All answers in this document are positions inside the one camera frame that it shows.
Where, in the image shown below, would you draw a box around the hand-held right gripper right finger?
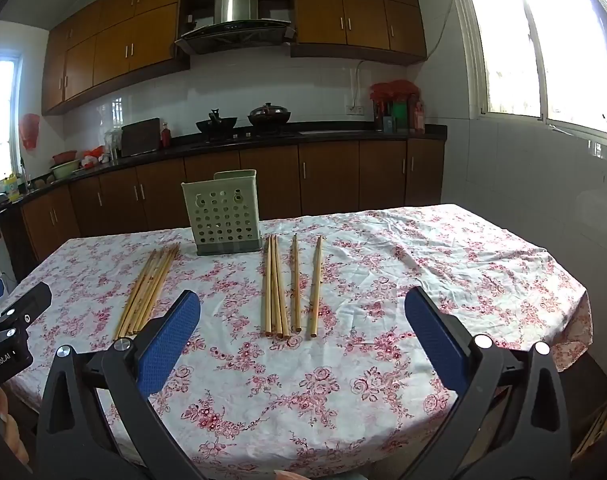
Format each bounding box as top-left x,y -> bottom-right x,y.
401,287 -> 573,480

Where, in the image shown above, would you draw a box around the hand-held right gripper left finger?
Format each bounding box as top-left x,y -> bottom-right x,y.
35,290 -> 204,480

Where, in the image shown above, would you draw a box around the wooden chopstick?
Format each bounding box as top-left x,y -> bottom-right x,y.
270,234 -> 283,339
126,246 -> 169,338
274,235 -> 291,338
307,234 -> 324,338
132,244 -> 175,337
120,248 -> 163,340
292,233 -> 303,334
114,249 -> 158,342
138,242 -> 181,335

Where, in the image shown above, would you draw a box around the green perforated chopstick holder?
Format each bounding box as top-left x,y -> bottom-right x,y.
182,169 -> 263,257

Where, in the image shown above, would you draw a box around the person's left hand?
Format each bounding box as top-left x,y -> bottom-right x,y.
0,386 -> 32,473

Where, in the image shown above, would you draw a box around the floral tablecloth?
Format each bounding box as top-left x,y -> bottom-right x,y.
6,203 -> 594,480

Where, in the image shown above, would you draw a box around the green basin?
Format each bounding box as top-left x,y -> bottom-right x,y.
50,160 -> 82,181

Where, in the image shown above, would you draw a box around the red hanging bag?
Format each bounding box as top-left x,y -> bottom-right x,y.
20,113 -> 39,151

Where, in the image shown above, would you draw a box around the wooden chair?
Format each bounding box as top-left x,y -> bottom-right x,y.
571,385 -> 607,466

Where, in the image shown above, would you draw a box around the wooden lower kitchen cabinets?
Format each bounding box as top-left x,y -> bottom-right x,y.
21,137 -> 445,266

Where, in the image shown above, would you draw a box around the wooden kitchen cabinets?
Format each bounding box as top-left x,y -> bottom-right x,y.
41,0 -> 428,117
21,137 -> 445,266

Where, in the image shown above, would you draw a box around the dark cutting board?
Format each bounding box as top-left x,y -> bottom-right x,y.
120,118 -> 161,158

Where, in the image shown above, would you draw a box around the gas stove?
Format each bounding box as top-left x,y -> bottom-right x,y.
204,130 -> 304,142

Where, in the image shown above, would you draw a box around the black kitchen countertop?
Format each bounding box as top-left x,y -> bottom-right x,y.
0,125 -> 447,221

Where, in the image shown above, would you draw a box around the black lidded wok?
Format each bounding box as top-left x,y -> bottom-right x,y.
248,102 -> 292,128

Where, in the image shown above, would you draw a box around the wooden upper kitchen cabinets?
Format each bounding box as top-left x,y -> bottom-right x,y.
41,0 -> 428,117

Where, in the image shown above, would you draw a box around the large sliding window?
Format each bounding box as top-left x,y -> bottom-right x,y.
448,0 -> 607,136

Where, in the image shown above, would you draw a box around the steel range hood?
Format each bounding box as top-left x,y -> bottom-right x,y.
175,0 -> 297,56

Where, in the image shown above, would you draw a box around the red items by wall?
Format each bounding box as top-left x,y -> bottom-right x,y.
373,95 -> 427,135

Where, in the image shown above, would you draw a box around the white power cable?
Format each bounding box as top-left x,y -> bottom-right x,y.
352,60 -> 367,107

